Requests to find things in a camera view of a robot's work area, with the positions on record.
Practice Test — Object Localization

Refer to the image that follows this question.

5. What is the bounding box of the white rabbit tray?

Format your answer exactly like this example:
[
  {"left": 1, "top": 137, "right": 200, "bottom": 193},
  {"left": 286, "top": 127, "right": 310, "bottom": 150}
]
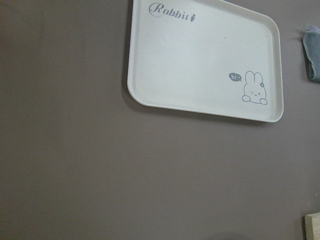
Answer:
[{"left": 127, "top": 0, "right": 284, "bottom": 123}]

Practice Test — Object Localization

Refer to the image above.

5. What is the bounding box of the grey folded cloth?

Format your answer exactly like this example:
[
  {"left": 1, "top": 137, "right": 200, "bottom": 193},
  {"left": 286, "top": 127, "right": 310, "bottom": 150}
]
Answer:
[{"left": 302, "top": 25, "right": 320, "bottom": 83}]

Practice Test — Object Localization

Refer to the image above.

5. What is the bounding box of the wooden cutting board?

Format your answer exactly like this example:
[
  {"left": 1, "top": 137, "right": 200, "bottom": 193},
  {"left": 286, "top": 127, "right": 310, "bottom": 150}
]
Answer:
[{"left": 304, "top": 212, "right": 320, "bottom": 240}]

